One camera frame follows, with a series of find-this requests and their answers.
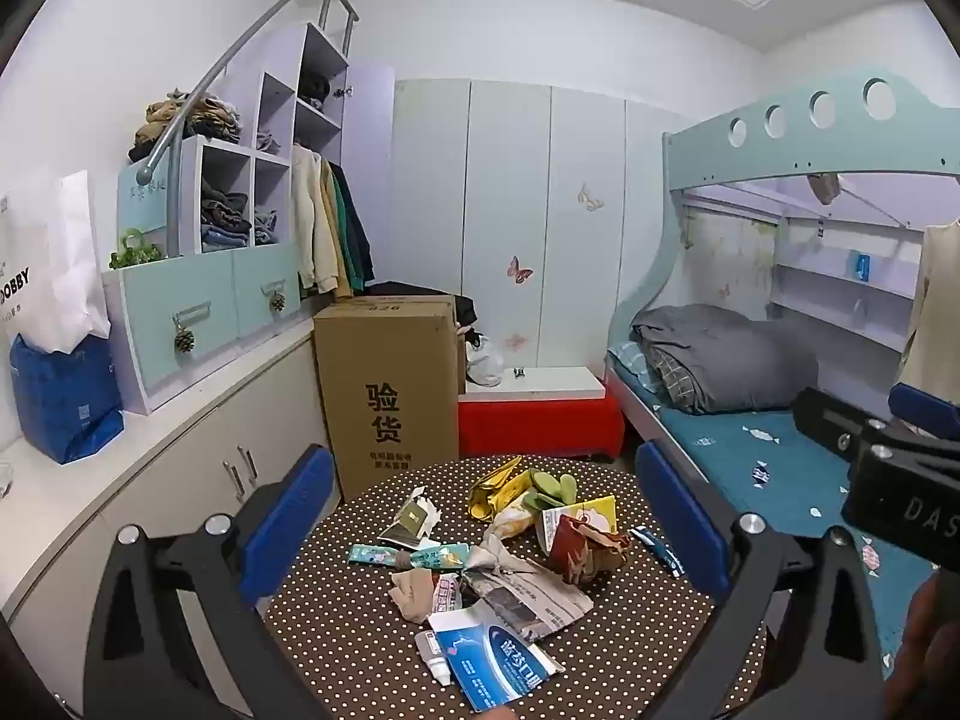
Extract blue white tube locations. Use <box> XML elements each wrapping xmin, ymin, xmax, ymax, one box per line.
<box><xmin>628</xmin><ymin>526</ymin><xmax>687</xmax><ymax>578</ymax></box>

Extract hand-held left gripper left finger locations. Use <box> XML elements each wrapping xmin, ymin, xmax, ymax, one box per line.
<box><xmin>82</xmin><ymin>444</ymin><xmax>336</xmax><ymax>720</ymax></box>

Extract orange white snack bag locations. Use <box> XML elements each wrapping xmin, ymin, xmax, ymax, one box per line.
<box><xmin>487</xmin><ymin>502</ymin><xmax>545</xmax><ymax>539</ymax></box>

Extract dark hanging coat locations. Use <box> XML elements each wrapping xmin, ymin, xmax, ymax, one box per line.
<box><xmin>330</xmin><ymin>161</ymin><xmax>376</xmax><ymax>293</ymax></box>

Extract small white dropper bottle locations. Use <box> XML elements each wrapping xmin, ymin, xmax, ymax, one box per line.
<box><xmin>415</xmin><ymin>630</ymin><xmax>455</xmax><ymax>687</ymax></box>

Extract teal bunk bed frame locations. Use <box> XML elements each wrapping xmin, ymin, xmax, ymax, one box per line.
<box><xmin>606</xmin><ymin>67</ymin><xmax>960</xmax><ymax>481</ymax></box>

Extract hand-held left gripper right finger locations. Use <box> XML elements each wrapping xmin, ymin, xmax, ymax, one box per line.
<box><xmin>634</xmin><ymin>439</ymin><xmax>893</xmax><ymax>720</ymax></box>

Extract grey quilt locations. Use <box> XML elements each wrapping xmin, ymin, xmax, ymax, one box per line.
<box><xmin>631</xmin><ymin>305</ymin><xmax>820</xmax><ymax>415</ymax></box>

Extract green artificial plant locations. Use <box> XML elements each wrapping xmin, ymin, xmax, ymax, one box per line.
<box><xmin>109</xmin><ymin>229</ymin><xmax>166</xmax><ymax>271</ymax></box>

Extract cream hanging jacket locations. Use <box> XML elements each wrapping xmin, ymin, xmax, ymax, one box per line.
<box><xmin>291</xmin><ymin>144</ymin><xmax>338</xmax><ymax>293</ymax></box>

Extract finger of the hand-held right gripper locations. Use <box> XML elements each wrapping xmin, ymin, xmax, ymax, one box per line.
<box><xmin>889</xmin><ymin>382</ymin><xmax>960</xmax><ymax>432</ymax></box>
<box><xmin>793</xmin><ymin>388</ymin><xmax>960</xmax><ymax>571</ymax></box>

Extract person's right hand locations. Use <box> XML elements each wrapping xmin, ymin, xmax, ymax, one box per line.
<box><xmin>887</xmin><ymin>574</ymin><xmax>960</xmax><ymax>720</ymax></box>

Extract blue bag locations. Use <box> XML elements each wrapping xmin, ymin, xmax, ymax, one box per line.
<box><xmin>9</xmin><ymin>331</ymin><xmax>125</xmax><ymax>466</ymax></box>

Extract tall cardboard box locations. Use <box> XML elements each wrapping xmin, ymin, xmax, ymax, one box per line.
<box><xmin>313</xmin><ymin>296</ymin><xmax>460</xmax><ymax>500</ymax></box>

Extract red bench with white top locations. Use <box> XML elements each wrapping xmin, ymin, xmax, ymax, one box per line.
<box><xmin>456</xmin><ymin>365</ymin><xmax>627</xmax><ymax>460</ymax></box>

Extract dark folded clothes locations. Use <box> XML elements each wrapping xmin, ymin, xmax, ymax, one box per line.
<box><xmin>199</xmin><ymin>180</ymin><xmax>252</xmax><ymax>252</ymax></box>

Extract round brown dotted table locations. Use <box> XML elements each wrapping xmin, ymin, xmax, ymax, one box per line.
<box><xmin>262</xmin><ymin>454</ymin><xmax>766</xmax><ymax>720</ymax></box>

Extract black clothes heap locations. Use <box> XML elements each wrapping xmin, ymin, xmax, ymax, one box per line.
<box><xmin>364</xmin><ymin>281</ymin><xmax>479</xmax><ymax>331</ymax></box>

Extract crumpled newspaper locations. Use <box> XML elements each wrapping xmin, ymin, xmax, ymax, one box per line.
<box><xmin>461</xmin><ymin>532</ymin><xmax>595</xmax><ymax>644</ymax></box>

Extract white plastic bag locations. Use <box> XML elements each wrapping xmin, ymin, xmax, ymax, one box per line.
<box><xmin>465</xmin><ymin>330</ymin><xmax>505</xmax><ymax>389</ymax></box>

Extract low white cabinet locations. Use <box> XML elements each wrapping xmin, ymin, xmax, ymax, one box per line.
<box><xmin>0</xmin><ymin>307</ymin><xmax>338</xmax><ymax>691</ymax></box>

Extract teal snack wrapper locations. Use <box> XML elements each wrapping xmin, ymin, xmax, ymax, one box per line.
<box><xmin>347</xmin><ymin>542</ymin><xmax>472</xmax><ymax>572</ymax></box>

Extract stepped cubby cabinet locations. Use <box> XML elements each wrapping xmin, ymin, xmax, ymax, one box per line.
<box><xmin>101</xmin><ymin>21</ymin><xmax>398</xmax><ymax>415</ymax></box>

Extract pile of brown clothes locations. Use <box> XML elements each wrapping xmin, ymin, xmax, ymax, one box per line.
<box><xmin>129</xmin><ymin>90</ymin><xmax>242</xmax><ymax>162</ymax></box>

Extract yellow white carton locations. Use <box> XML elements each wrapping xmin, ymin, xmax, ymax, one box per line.
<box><xmin>540</xmin><ymin>495</ymin><xmax>620</xmax><ymax>563</ymax></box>

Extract grey metal handrail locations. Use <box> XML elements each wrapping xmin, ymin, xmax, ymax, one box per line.
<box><xmin>142</xmin><ymin>0</ymin><xmax>359</xmax><ymax>256</ymax></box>

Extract beige crumpled wrapper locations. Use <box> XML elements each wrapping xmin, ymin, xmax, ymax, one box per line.
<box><xmin>388</xmin><ymin>568</ymin><xmax>440</xmax><ymax>625</ymax></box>

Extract black folded clothes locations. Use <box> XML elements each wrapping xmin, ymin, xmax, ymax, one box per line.
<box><xmin>298</xmin><ymin>69</ymin><xmax>332</xmax><ymax>112</ymax></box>

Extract blue candy print bedsheet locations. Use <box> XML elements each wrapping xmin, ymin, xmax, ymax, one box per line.
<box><xmin>606</xmin><ymin>345</ymin><xmax>946</xmax><ymax>661</ymax></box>

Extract white shopping bag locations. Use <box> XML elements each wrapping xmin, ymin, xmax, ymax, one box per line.
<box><xmin>0</xmin><ymin>169</ymin><xmax>113</xmax><ymax>353</ymax></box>

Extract blue plaid pillow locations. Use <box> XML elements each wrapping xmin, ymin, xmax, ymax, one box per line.
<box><xmin>606</xmin><ymin>341</ymin><xmax>661</xmax><ymax>395</ymax></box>

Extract beige hanging garment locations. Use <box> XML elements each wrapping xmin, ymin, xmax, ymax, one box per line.
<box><xmin>898</xmin><ymin>223</ymin><xmax>960</xmax><ymax>391</ymax></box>

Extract red brown crumpled wrapper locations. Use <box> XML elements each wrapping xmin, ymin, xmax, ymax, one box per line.
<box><xmin>551</xmin><ymin>517</ymin><xmax>631</xmax><ymax>586</ymax></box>

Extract white wardrobe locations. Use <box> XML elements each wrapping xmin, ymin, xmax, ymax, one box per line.
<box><xmin>386</xmin><ymin>79</ymin><xmax>691</xmax><ymax>391</ymax></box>

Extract blue and white medicine box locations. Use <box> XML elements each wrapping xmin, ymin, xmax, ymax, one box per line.
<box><xmin>427</xmin><ymin>606</ymin><xmax>567</xmax><ymax>713</ymax></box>

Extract lilac wall shelf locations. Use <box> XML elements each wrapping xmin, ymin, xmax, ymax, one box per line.
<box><xmin>769</xmin><ymin>221</ymin><xmax>927</xmax><ymax>353</ymax></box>

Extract yellow foil wrapper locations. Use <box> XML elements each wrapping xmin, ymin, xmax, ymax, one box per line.
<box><xmin>469</xmin><ymin>456</ymin><xmax>526</xmax><ymax>522</ymax></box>

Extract green hanging garment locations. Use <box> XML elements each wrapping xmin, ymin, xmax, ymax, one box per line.
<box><xmin>330</xmin><ymin>165</ymin><xmax>361</xmax><ymax>293</ymax></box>

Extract olive green small carton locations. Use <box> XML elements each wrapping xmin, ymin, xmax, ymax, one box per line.
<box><xmin>377</xmin><ymin>491</ymin><xmax>443</xmax><ymax>550</ymax></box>

